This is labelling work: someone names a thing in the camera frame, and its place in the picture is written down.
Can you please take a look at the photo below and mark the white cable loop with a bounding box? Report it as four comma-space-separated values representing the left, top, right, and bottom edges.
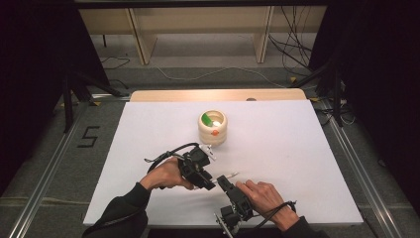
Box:
339, 98, 357, 127

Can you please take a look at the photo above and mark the cream ribbed pen holder cup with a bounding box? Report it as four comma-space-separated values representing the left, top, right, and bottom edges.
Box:
197, 109, 229, 147

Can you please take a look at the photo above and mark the light wooden table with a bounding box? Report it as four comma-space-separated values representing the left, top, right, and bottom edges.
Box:
130, 87, 308, 103

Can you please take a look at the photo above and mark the black tripod stand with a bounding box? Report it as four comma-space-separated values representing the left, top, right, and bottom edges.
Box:
289, 59, 345, 129
52, 69, 131, 134

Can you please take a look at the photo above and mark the person's left hand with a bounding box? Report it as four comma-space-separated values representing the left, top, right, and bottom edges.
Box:
140, 156, 196, 192

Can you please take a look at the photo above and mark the clear thin pen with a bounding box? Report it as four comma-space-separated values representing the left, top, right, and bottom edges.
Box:
193, 172, 241, 191

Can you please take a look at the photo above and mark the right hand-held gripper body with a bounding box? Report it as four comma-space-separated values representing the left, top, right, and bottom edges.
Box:
213, 189, 256, 238

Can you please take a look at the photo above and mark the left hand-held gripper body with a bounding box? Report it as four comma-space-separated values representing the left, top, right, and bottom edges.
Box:
177, 143, 218, 179

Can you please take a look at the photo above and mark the bundle of black cables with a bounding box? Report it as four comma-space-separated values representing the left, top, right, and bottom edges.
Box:
266, 5, 315, 71

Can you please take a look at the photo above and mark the aluminium floor rail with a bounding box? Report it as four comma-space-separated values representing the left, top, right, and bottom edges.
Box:
7, 100, 91, 238
319, 98, 404, 238
91, 93, 132, 102

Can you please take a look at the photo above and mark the white floor cable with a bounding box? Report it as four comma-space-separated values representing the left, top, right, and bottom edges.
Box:
153, 63, 289, 89

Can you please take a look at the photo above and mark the dark metal frame bar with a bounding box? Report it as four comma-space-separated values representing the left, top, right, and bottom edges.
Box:
72, 0, 332, 10

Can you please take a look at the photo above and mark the person's right hand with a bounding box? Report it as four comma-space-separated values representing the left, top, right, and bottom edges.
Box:
235, 179, 300, 233

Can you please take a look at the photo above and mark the black floor cable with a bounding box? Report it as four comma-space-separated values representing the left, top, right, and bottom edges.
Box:
99, 56, 132, 70
108, 78, 131, 90

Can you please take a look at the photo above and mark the light wooden desk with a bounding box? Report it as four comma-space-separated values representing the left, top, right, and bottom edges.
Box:
78, 5, 329, 65

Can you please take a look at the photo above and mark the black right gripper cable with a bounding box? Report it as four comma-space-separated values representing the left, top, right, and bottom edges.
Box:
252, 199, 298, 231

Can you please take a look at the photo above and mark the black curtain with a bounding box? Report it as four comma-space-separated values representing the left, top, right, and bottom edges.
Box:
309, 0, 420, 212
0, 0, 111, 196

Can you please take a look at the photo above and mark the green highlighter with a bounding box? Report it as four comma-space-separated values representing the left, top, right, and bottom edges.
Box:
201, 112, 214, 128

